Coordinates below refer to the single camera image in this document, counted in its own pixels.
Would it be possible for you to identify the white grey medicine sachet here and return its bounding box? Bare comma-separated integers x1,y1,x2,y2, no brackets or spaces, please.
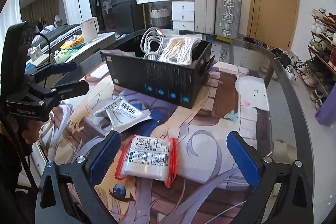
93,96,151,133

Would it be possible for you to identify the white charging cable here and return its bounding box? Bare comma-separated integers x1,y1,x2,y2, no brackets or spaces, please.
140,27,166,62

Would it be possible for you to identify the red white tissue pack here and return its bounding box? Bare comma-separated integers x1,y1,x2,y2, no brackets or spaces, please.
114,135,178,188

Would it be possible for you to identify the bagged white rope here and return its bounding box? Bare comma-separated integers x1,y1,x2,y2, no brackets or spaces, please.
158,34,202,66

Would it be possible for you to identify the person's left hand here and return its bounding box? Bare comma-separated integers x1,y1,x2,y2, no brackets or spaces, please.
7,115,42,145

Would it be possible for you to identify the grey side cabinet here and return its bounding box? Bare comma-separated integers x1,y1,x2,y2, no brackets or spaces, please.
26,32,116,88

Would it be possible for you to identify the white electric kettle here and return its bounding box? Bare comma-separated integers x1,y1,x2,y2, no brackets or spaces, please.
80,17,100,43

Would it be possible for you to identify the anime print desk mat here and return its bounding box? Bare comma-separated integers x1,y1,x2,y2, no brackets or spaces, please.
40,62,273,223

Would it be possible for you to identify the purple bag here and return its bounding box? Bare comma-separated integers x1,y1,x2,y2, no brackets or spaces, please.
315,87,336,127

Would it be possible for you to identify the woven laundry basket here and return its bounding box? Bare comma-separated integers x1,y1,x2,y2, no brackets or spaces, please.
150,6,171,28

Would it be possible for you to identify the shoe rack with shoes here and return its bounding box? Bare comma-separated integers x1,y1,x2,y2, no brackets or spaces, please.
285,8,335,110

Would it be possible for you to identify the black cardboard box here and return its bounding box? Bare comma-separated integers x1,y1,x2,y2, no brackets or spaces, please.
100,30,214,109

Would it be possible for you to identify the white dresser with drawers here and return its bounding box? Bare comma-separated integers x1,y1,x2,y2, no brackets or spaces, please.
136,0,195,31

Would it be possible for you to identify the white suitcase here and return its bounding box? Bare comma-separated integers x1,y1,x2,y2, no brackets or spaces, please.
194,0,217,35

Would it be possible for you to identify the silver suitcase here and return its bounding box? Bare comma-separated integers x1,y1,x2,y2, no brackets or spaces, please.
215,0,242,39

